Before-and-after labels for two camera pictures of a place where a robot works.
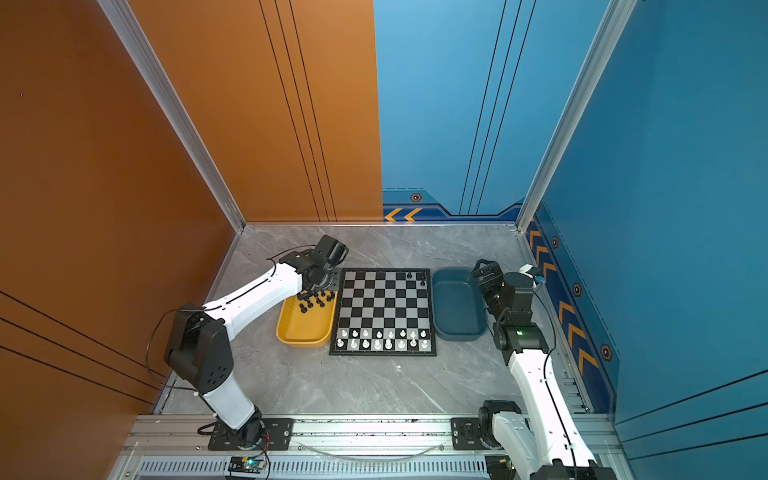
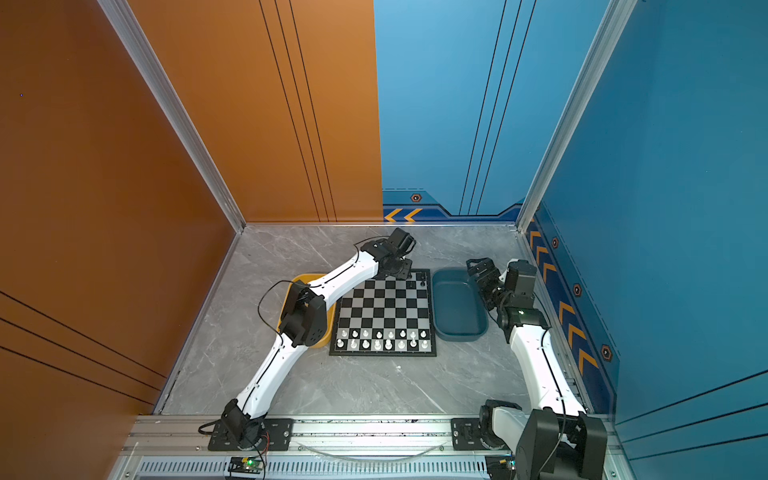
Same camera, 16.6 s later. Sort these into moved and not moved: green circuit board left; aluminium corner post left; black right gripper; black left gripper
Moved: black left gripper
Not moved: aluminium corner post left; green circuit board left; black right gripper
